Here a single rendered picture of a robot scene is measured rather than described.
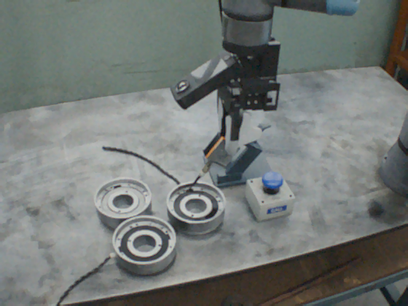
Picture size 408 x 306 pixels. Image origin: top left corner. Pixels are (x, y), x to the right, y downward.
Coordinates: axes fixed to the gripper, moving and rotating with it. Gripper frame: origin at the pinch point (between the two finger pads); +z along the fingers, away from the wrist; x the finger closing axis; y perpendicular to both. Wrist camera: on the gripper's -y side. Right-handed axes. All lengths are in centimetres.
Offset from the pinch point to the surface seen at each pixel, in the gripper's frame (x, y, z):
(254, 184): -2.0, 5.7, 8.7
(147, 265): -15.5, -16.6, 9.5
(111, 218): -4.2, -21.2, 9.6
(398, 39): 151, 164, 55
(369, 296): 11, 68, 93
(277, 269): -2.2, 15.1, 38.2
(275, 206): -7.3, 7.9, 9.7
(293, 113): 25.0, 26.2, 13.2
